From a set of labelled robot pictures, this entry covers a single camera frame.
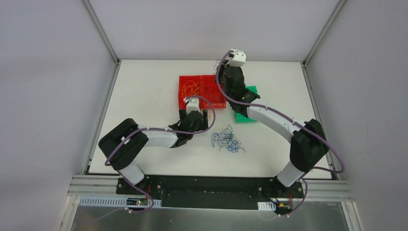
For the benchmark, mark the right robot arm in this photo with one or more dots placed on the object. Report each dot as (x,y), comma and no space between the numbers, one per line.
(306,138)

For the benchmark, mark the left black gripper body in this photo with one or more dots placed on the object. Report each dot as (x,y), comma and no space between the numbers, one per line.
(194,116)

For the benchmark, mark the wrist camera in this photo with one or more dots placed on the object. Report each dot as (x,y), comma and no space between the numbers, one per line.
(236,58)
(192,105)

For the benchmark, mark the red plastic bin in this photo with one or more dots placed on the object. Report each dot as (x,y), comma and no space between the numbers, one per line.
(202,85)

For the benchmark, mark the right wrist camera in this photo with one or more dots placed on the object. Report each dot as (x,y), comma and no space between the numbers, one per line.
(236,58)

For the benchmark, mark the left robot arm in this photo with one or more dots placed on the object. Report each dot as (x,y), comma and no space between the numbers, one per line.
(123,143)

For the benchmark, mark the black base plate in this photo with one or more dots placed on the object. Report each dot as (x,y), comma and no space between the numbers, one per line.
(235,193)

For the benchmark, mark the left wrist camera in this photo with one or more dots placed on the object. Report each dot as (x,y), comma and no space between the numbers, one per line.
(192,105)

